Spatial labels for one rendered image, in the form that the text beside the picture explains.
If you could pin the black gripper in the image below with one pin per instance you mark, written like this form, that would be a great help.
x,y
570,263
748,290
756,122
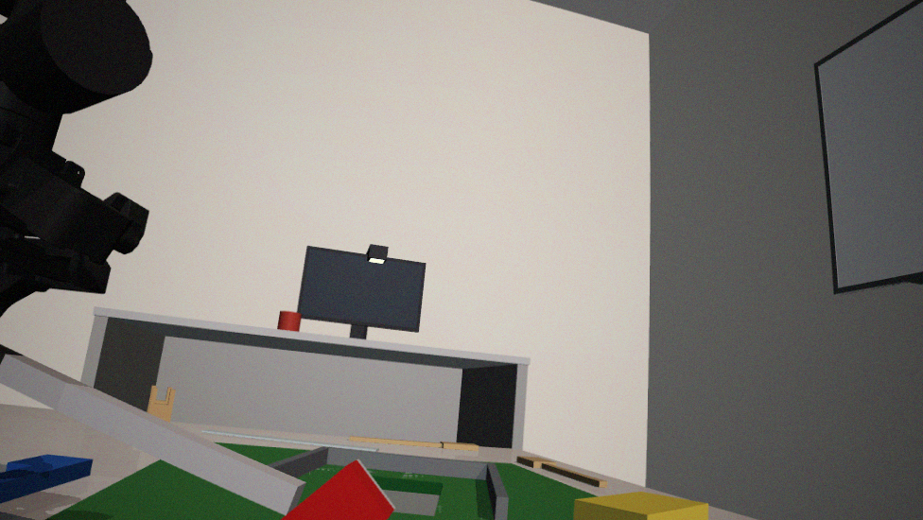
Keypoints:
x,y
28,264

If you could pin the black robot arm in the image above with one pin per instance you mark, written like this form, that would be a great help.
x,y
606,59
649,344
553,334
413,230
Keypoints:
x,y
59,57

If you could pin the green flat mat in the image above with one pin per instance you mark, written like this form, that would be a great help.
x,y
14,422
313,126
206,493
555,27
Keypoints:
x,y
162,491

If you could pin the yellow box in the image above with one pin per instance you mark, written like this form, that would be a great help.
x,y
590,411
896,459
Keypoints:
x,y
639,506

